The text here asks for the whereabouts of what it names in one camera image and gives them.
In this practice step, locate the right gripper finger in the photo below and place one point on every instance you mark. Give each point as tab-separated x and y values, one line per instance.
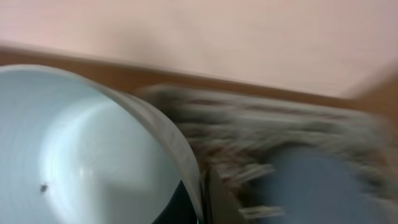
179	210

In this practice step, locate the light blue bowl with rice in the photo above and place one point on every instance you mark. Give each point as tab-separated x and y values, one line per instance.
75	151

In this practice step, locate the dark blue plate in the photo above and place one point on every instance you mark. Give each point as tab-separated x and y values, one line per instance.
314	187

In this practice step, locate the grey dishwasher rack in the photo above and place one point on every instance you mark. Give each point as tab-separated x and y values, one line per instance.
229	133

